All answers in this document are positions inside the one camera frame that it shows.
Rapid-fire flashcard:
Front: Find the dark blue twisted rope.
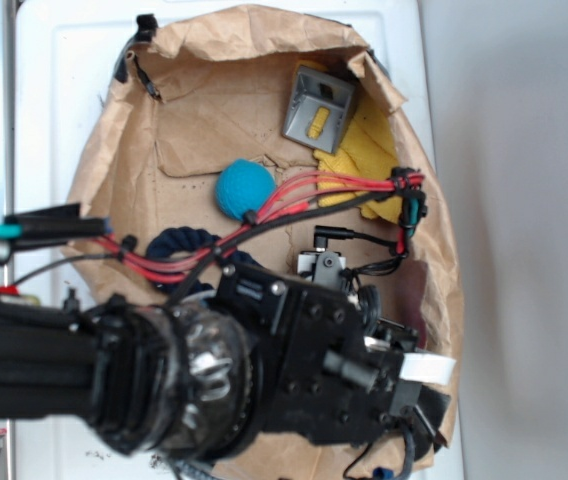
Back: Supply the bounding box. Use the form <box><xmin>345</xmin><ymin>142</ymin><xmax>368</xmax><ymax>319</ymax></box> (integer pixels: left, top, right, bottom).
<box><xmin>144</xmin><ymin>225</ymin><xmax>265</xmax><ymax>301</ymax></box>

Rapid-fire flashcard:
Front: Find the yellow cloth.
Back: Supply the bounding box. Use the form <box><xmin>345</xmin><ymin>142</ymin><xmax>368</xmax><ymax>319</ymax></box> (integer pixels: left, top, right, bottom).
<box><xmin>296</xmin><ymin>60</ymin><xmax>402</xmax><ymax>223</ymax></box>

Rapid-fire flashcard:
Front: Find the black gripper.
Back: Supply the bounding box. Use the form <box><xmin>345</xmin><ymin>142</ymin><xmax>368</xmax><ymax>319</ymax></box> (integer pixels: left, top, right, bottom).
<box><xmin>214</xmin><ymin>263</ymin><xmax>451</xmax><ymax>448</ymax></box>

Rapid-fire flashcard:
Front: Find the brown paper bag bin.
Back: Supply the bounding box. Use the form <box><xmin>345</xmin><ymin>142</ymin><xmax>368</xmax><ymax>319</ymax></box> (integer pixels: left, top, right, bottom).
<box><xmin>58</xmin><ymin>3</ymin><xmax>466</xmax><ymax>480</ymax></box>

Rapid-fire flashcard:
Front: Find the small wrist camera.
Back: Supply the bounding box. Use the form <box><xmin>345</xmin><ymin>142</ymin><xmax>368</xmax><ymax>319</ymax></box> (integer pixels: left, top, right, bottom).
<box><xmin>297</xmin><ymin>225</ymin><xmax>355</xmax><ymax>294</ymax></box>

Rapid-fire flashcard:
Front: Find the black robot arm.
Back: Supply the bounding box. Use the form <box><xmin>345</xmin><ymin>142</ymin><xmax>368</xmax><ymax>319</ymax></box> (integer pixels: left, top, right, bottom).
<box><xmin>0</xmin><ymin>239</ymin><xmax>451</xmax><ymax>462</ymax></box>

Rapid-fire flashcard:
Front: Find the red and black cable bundle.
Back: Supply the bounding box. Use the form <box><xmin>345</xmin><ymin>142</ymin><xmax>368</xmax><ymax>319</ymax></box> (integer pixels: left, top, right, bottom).
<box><xmin>11</xmin><ymin>164</ymin><xmax>428</xmax><ymax>306</ymax></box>

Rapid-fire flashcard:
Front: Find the teal blue ball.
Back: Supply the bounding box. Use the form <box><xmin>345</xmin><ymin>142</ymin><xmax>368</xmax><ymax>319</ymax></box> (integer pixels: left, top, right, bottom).
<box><xmin>215</xmin><ymin>159</ymin><xmax>276</xmax><ymax>221</ymax></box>

